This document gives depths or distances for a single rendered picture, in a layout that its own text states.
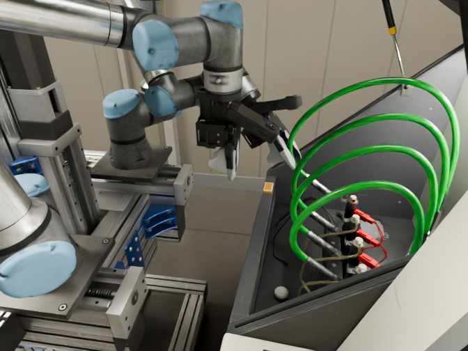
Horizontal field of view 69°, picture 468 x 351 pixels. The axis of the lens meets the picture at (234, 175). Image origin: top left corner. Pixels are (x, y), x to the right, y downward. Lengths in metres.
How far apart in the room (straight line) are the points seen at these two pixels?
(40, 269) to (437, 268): 0.58
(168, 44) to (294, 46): 1.84
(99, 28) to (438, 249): 0.62
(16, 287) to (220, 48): 0.51
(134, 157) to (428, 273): 0.90
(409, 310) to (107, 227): 0.84
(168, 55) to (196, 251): 1.84
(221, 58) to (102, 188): 0.78
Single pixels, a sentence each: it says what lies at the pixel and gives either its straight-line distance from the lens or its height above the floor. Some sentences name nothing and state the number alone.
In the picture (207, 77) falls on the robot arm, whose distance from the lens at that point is 0.66.
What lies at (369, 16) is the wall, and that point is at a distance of 2.39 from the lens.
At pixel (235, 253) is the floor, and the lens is 2.28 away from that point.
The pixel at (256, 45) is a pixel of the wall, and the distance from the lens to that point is 2.38.
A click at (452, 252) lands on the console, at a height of 1.33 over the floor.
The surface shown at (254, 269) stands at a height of 0.95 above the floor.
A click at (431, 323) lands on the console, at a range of 0.51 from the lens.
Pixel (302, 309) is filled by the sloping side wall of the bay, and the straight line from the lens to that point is 0.68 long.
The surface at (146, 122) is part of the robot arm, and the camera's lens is 1.15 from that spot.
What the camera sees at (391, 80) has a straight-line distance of 0.80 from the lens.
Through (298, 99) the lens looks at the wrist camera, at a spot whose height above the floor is 1.35.
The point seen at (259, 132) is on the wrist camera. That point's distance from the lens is 0.68.
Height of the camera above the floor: 1.63
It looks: 33 degrees down
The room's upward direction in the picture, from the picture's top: straight up
